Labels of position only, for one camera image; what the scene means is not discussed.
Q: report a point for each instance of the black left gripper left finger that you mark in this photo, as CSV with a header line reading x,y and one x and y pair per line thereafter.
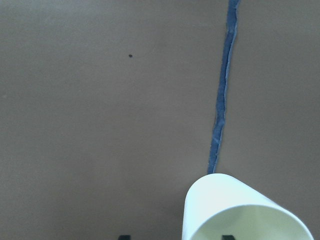
x,y
124,237

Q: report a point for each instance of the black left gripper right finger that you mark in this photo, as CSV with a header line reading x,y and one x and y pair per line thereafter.
x,y
228,237

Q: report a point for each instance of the cream cup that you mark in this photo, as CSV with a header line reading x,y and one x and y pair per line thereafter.
x,y
219,204

